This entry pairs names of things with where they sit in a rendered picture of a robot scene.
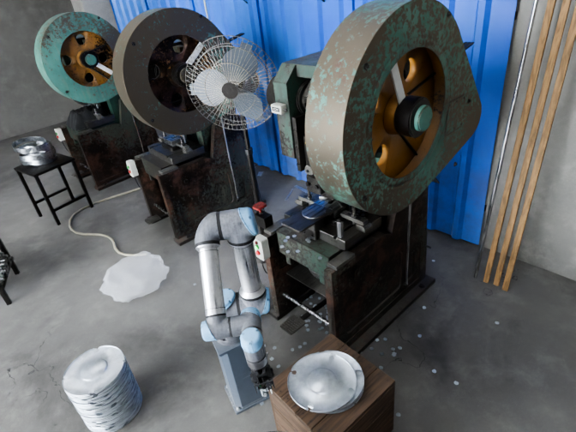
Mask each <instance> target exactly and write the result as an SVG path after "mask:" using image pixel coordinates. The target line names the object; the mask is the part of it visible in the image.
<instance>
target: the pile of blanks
mask: <svg viewBox="0 0 576 432"><path fill-rule="evenodd" d="M123 362H124V365H123V369H122V371H121V372H120V374H119V375H118V377H117V378H116V379H115V380H114V381H113V382H112V383H111V384H110V385H108V386H107V387H105V388H104V389H102V390H100V391H98V392H96V393H93V394H92V393H90V395H86V396H74V395H71V394H69V393H67V392H66V391H65V390H64V391H65V392H66V394H68V397H69V399H70V400H71V401H72V403H73V404H74V406H75V409H76V410H77V411H78V412H79V414H80V415H81V418H82V419H83V421H84V422H85V424H86V426H87V427H88V428H89V429H90V430H91V431H92V432H115V431H117V430H119V429H121V428H123V427H124V426H125V424H128V423H129V422H130V421H132V419H133V418H134V417H135V416H136V414H137V413H138V411H139V410H140V408H141V403H142V393H141V390H140V388H139V386H138V384H137V381H136V379H135V377H134V375H133V373H132V371H131V369H130V367H129V364H128V362H127V360H126V357H125V356H124V361H123Z"/></svg>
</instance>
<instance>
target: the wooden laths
mask: <svg viewBox="0 0 576 432"><path fill-rule="evenodd" d="M538 1H539V0H534V3H533V7H532V11H531V18H530V22H529V26H528V30H527V34H526V39H525V46H524V50H523V54H522V58H521V62H520V66H519V73H518V77H517V81H516V86H515V89H514V94H513V101H512V105H511V109H510V113H509V117H508V121H507V128H506V133H505V136H504V141H503V144H502V149H501V156H500V160H499V164H498V168H497V172H496V176H495V183H494V188H493V191H492V196H491V200H490V204H489V210H488V215H487V219H486V223H485V227H484V231H483V238H482V242H481V247H480V250H479V255H478V258H477V266H476V270H475V274H474V278H477V275H478V270H479V267H480V262H481V259H482V254H483V247H484V244H485V239H486V236H487V231H488V228H489V221H490V216H491V213H492V208H493V205H494V200H495V193H496V190H497V186H498V182H499V178H500V174H501V167H502V163H503V159H504V155H505V151H506V147H507V140H508V136H509V132H510V128H511V124H512V120H513V113H514V109H515V105H516V101H517V97H518V93H519V86H520V82H521V78H522V74H523V70H524V66H525V59H526V55H527V51H528V47H529V43H530V39H531V32H532V28H533V24H534V20H535V16H536V12H537V5H538ZM571 2H572V0H563V2H562V6H561V12H560V15H559V19H558V22H557V26H556V30H555V36H554V39H553V43H552V46H551V51H550V54H549V60H548V64H547V68H546V71H545V75H544V78H543V84H542V88H541V92H540V95H539V99H538V103H537V109H536V113H535V116H534V120H533V124H532V127H531V133H530V137H529V140H528V144H527V148H526V151H525V158H524V162H523V165H522V169H521V172H520V176H519V182H518V186H517V189H516V193H515V196H514V200H513V207H512V211H511V214H510V218H509V221H508V225H507V231H506V235H505V238H504V242H503V245H502V249H501V255H500V260H499V263H498V267H497V270H496V274H495V280H494V284H493V285H497V286H499V285H500V282H501V276H502V272H503V268H504V265H505V261H506V258H507V252H508V248H509V244H510V241H511V237H512V234H513V228H514V225H515V221H516V218H517V214H518V210H519V204H520V201H521V197H522V194H523V190H524V187H525V181H526V178H527V174H528V170H529V167H530V163H531V157H532V154H533V150H534V146H535V143H536V139H537V134H538V130H539V127H540V123H541V120H542V116H543V110H544V106H545V103H546V99H547V96H548V92H549V87H550V83H551V80H552V76H553V73H554V69H555V63H556V59H557V56H558V52H559V49H560V45H561V39H562V36H563V33H564V29H565V26H566V22H567V16H568V12H569V9H570V5H571ZM555 3H556V0H548V3H547V7H546V10H545V15H544V18H543V25H542V29H541V32H540V37H539V40H538V44H537V51H536V55H535V59H534V63H533V66H532V71H531V77H530V81H529V85H528V88H527V92H526V96H525V102H524V107H523V110H522V114H521V118H520V122H519V129H518V133H517V136H516V141H515V144H514V148H513V155H512V158H511V163H510V166H509V170H508V174H507V180H506V185H505V188H504V192H503V196H502V200H501V206H500V211H499V214H498V218H497V222H496V226H495V233H494V236H493V240H492V244H491V248H490V252H489V258H488V262H487V266H486V270H485V274H484V278H483V282H485V283H488V282H489V279H490V274H491V271H492V267H493V264H494V260H495V253H496V250H497V246H498V242H499V239H500V234H501V228H502V225H503V221H504V218H505V213H506V210H507V204H508V200H509V196H510V192H511V188H512V185H513V179H514V175H515V171H516V167H517V164H518V160H519V153H520V149H521V146H522V142H523V139H524V135H525V128H526V124H527V121H528V117H529V114H530V109H531V103H532V100H533V96H534V92H535V88H536V84H537V78H538V75H539V70H540V67H541V63H542V60H543V54H544V49H545V46H546V42H547V38H548V35H549V28H550V24H551V21H552V17H553V14H554V10H555ZM575 39H576V5H575V8H574V12H573V18H572V21H571V25H570V28H569V31H568V35H567V41H566V44H565V48H564V52H563V54H562V58H561V64H560V68H559V71H558V75H557V77H556V81H555V87H554V91H553V94H552V98H551V100H550V104H549V110H548V114H547V117H546V121H545V124H544V127H543V133H542V137H541V140H540V144H539V147H538V150H537V156H536V160H535V164H534V167H533V170H532V174H531V180H530V183H529V187H528V190H527V193H526V197H525V203H524V206H523V210H522V214H521V216H520V220H519V226H518V230H517V233H516V237H515V239H514V243H513V249H512V253H511V256H510V260H509V263H508V266H507V272H506V276H505V279H504V283H503V286H502V290H504V291H508V288H509V285H510V281H511V278H512V275H513V269H514V266H515V262H516V259H517V256H518V252H519V246H520V244H521V240H522V236H523V233H524V230H525V224H526V220H527V218H528V214H529V211H530V208H531V202H532V198H533V196H534V192H535V188H536V185H537V180H538V176H539V172H540V170H541V166H542V162H543V157H544V154H545V150H546V147H547V144H548V140H549V135H550V131H551V128H552V124H553V122H554V118H555V113H556V109H557V106H558V102H559V99H560V96H561V90H562V87H563V83H564V80H565V76H566V73H567V67H568V64H569V61H570V57H571V54H572V51H573V45H574V41H575Z"/></svg>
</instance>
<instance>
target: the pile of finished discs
mask: <svg viewBox="0 0 576 432"><path fill-rule="evenodd" d="M323 352H328V353H330V354H332V356H330V359H331V360H334V356H333V355H335V356H336V355H338V356H340V357H342V358H344V360H346V361H347V362H348V363H349V364H350V365H351V366H352V368H353V369H354V371H355V374H356V378H357V387H356V391H354V390H353V389H352V388H349V389H348V392H349V393H352V392H354V395H353V397H352V398H351V400H350V401H349V402H348V403H347V404H346V405H345V406H343V407H342V408H340V409H338V410H336V411H332V412H327V413H326V414H335V413H340V412H343V411H347V410H349V409H350V408H352V406H354V404H355V403H357V402H358V400H360V398H361V397H362V394H363V390H364V375H363V371H362V368H361V366H360V365H359V363H358V362H357V361H356V360H355V359H354V358H353V357H351V356H349V355H347V354H345V353H344V352H341V351H323Z"/></svg>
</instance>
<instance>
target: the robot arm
mask: <svg viewBox="0 0 576 432"><path fill-rule="evenodd" d="M257 234H258V227H257V224H256V220H255V216H254V213H253V211H252V209H251V208H250V207H239V208H235V209H230V210H224V211H219V212H213V213H210V214H208V215H207V216H206V217H205V218H204V219H203V220H202V221H201V222H200V224H199V226H198V228H197V231H196V234H195V249H196V250H197V251H198V252H199V259H200V267H201V282H202V289H203V296H204V304H205V312H206V319H207V320H206V321H203V322H202V323H201V335H202V338H203V339H204V340H205V341H213V340H217V342H218V343H220V344H221V345H235V344H237V343H239V342H240V341H241V346H242V348H243V351H244V355H245V357H246V360H247V364H248V366H249V368H250V369H251V370H250V372H251V374H250V377H251V381H252V383H254V385H255V390H256V393H257V389H256V387H258V390H261V395H262V397H263V391H264V392H268V390H270V391H271V393H273V392H272V389H273V388H272V386H274V384H273V377H274V372H273V368H270V364H268V360H267V355H268V352H266V349H265V346H264V342H263V334H262V327H261V315H263V314H267V313H268V312H269V311H270V296H269V289H268V287H265V286H264V284H263V283H262V282H261V280H260V274H259V270H258V266H257V261H256V257H255V248H254V244H253V242H254V240H255V236H256V235H257ZM220 240H221V241H222V240H227V242H228V244H230V246H232V247H233V251H234V255H235V259H236V263H237V270H238V274H239V278H240V282H241V288H240V290H239V292H234V291H233V290H230V289H223V285H222V278H221V271H220V264H219V251H218V249H219V247H220V243H219V241H220ZM274 388H275V387H274ZM257 394H258V393H257Z"/></svg>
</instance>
